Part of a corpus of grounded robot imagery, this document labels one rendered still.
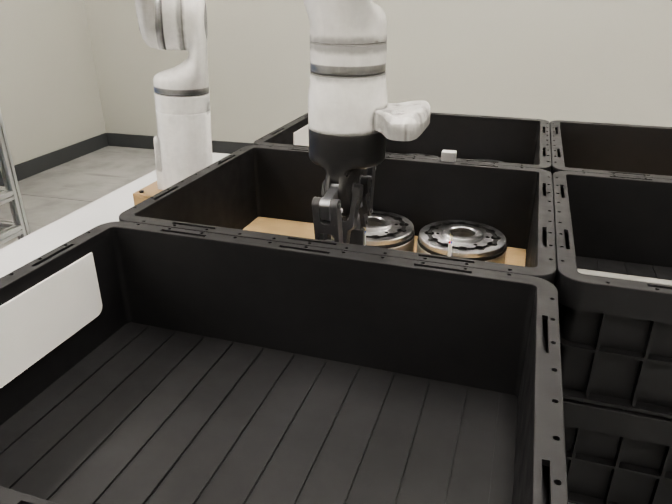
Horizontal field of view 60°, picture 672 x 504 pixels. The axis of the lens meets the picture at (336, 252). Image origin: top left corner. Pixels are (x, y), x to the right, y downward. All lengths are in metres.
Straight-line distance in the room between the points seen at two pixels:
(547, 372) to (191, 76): 0.79
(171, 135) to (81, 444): 0.66
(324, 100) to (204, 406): 0.28
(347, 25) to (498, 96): 3.36
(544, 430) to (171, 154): 0.85
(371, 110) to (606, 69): 3.38
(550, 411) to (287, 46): 3.84
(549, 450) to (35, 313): 0.38
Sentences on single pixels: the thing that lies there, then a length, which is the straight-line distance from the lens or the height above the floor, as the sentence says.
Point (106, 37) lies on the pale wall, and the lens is 4.72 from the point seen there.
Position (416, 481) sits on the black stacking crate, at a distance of 0.42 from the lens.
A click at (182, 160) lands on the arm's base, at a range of 1.05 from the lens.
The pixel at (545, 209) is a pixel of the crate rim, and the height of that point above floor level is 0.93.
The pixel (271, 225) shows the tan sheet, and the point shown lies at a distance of 0.80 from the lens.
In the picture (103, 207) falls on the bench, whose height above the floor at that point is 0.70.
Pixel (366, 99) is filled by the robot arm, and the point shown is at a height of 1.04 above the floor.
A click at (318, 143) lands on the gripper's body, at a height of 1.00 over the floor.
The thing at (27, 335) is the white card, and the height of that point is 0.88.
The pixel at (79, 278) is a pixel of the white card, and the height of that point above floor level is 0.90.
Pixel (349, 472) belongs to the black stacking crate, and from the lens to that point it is 0.42.
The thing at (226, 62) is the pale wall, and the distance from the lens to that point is 4.26.
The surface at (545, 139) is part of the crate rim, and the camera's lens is 0.90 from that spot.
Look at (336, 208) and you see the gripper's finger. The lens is 0.52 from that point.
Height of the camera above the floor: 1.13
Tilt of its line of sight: 25 degrees down
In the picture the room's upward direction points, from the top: straight up
